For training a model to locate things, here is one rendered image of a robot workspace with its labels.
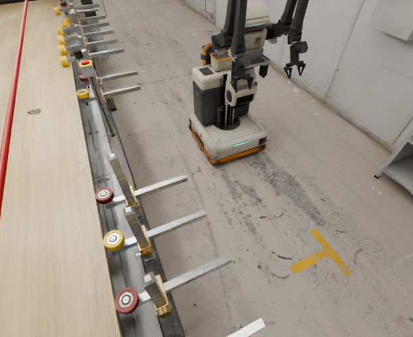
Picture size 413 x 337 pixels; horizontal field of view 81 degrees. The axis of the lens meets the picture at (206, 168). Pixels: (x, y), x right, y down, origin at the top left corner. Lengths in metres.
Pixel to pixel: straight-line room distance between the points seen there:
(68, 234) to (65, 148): 0.57
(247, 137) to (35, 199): 1.78
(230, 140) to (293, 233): 1.00
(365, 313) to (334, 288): 0.21
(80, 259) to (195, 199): 1.33
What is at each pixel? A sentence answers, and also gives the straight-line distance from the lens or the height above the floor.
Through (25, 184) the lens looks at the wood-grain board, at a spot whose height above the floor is 0.90.
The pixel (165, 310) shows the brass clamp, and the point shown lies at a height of 0.86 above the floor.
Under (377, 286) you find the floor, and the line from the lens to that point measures 2.26.
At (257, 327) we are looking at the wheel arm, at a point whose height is 0.84.
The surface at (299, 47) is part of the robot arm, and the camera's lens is 1.85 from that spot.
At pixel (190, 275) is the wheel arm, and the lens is 1.04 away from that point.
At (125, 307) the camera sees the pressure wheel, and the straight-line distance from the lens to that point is 1.00.
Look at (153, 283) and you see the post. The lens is 0.79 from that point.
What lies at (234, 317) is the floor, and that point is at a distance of 1.88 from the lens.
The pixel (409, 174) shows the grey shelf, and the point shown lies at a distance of 2.90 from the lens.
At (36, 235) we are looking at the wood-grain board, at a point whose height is 0.90.
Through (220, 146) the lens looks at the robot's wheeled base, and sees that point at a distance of 2.31.
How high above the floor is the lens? 1.84
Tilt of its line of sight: 48 degrees down
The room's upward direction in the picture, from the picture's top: 1 degrees counter-clockwise
